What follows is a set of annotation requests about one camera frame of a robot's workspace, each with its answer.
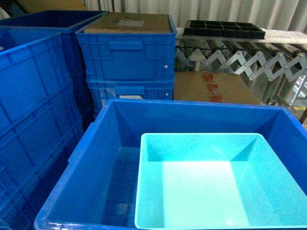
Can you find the black compartment tray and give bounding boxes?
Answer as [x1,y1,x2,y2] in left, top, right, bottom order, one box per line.
[183,20,266,40]

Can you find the dark blue crate rear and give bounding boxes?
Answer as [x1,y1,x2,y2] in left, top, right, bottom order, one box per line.
[0,10,104,130]

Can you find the blue crate stacked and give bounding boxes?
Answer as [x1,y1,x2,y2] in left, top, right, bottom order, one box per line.
[75,15,177,81]
[86,79,174,117]

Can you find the blue crate stack left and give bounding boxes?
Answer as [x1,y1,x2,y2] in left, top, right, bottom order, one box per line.
[0,28,83,230]

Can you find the large blue plastic bin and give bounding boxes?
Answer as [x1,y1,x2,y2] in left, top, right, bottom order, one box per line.
[34,99,307,230]

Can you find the blue crate lower stacked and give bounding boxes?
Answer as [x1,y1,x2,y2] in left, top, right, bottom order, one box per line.
[86,79,174,117]

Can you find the turquoise plastic tray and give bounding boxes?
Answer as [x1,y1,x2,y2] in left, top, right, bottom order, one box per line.
[134,133,307,230]

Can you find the silver expandable roller conveyor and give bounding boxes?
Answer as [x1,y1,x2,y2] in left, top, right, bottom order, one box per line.
[175,38,307,109]

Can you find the brown cardboard sheet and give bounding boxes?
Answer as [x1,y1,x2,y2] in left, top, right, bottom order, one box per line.
[83,12,171,34]

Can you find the blue crate upper stacked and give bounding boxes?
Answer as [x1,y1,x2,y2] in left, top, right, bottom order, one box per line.
[75,15,177,81]

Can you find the brown cardboard box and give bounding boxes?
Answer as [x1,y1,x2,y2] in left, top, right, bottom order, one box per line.
[173,71,260,105]

